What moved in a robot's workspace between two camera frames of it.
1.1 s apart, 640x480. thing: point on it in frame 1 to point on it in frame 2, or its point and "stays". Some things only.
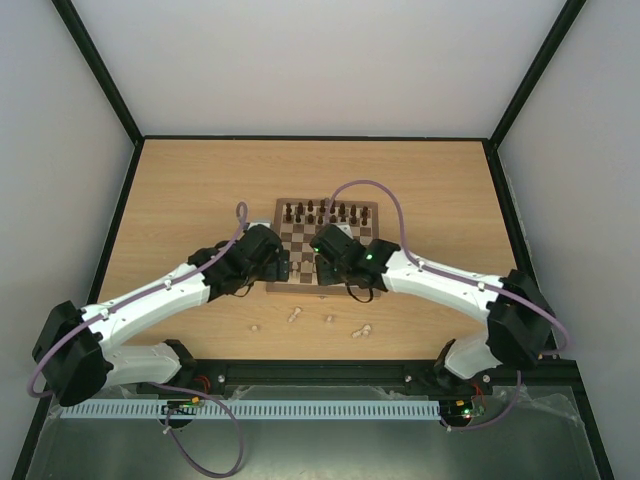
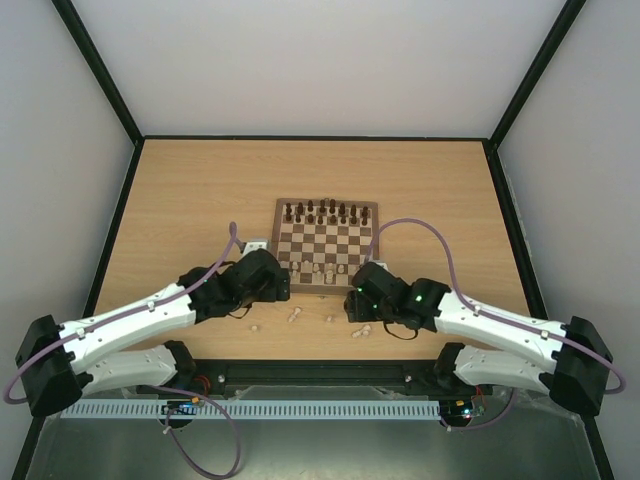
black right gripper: (325, 270) to (351, 308)
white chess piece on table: (297, 311) stays
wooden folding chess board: (297, 220) stays
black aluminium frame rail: (343, 373) stays
